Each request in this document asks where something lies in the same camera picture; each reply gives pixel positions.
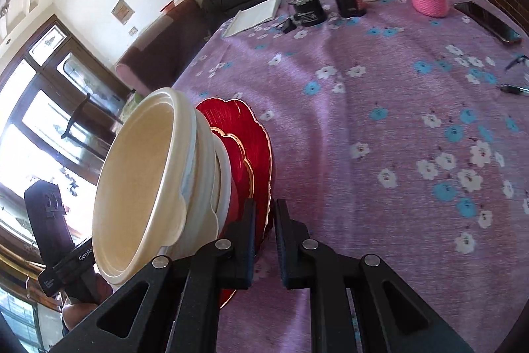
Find red gold-rimmed plate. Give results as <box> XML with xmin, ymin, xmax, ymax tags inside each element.
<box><xmin>211</xmin><ymin>126</ymin><xmax>255</xmax><ymax>235</ymax></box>

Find small framed picture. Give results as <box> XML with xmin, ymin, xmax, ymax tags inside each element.
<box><xmin>111</xmin><ymin>0</ymin><xmax>135</xmax><ymax>25</ymax></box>

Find white notebook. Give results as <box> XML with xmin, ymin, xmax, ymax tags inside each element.
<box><xmin>223</xmin><ymin>0</ymin><xmax>282</xmax><ymax>38</ymax></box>

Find black clear pen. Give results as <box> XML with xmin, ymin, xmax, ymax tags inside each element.
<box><xmin>499</xmin><ymin>84</ymin><xmax>529</xmax><ymax>96</ymax></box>

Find black round device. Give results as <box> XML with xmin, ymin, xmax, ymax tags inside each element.
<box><xmin>290</xmin><ymin>0</ymin><xmax>327</xmax><ymax>28</ymax></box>

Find black power adapter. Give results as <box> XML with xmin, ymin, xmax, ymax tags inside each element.
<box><xmin>278</xmin><ymin>17</ymin><xmax>297</xmax><ymax>34</ymax></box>

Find person's left hand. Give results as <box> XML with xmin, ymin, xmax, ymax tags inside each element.
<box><xmin>62</xmin><ymin>273</ymin><xmax>113</xmax><ymax>331</ymax></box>

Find cream ribbed plastic bowl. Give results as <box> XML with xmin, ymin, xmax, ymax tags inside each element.
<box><xmin>92</xmin><ymin>88</ymin><xmax>197</xmax><ymax>288</ymax></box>

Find black rimmed eyeglasses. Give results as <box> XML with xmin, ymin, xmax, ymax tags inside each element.
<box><xmin>505</xmin><ymin>55</ymin><xmax>529</xmax><ymax>71</ymax></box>

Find purple floral tablecloth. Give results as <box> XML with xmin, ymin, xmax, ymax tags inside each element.
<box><xmin>175</xmin><ymin>0</ymin><xmax>528</xmax><ymax>352</ymax></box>

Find wooden glass door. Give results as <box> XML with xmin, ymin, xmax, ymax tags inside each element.
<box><xmin>1</xmin><ymin>15</ymin><xmax>130</xmax><ymax>184</ymax></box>

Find brown armchair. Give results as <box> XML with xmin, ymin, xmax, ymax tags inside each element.
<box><xmin>115</xmin><ymin>0</ymin><xmax>212</xmax><ymax>96</ymax></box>

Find dark wooden chair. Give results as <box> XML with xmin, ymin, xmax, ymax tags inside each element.
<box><xmin>61</xmin><ymin>93</ymin><xmax>123</xmax><ymax>161</ymax></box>

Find red wedding text plate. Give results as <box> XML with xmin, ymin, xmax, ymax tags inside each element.
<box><xmin>196</xmin><ymin>98</ymin><xmax>273</xmax><ymax>306</ymax></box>

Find black smartphone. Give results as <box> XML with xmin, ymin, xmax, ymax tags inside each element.
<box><xmin>454</xmin><ymin>2</ymin><xmax>522</xmax><ymax>45</ymax></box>

